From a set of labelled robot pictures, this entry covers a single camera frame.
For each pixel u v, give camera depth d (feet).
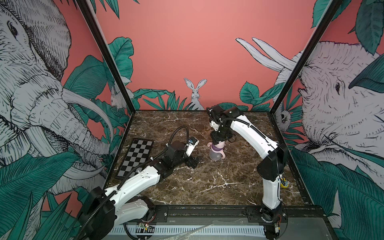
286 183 2.77
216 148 2.72
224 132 2.30
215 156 3.09
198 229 2.30
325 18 2.39
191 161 2.30
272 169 1.68
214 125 2.54
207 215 2.45
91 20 2.40
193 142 2.22
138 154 3.06
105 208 1.29
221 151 2.79
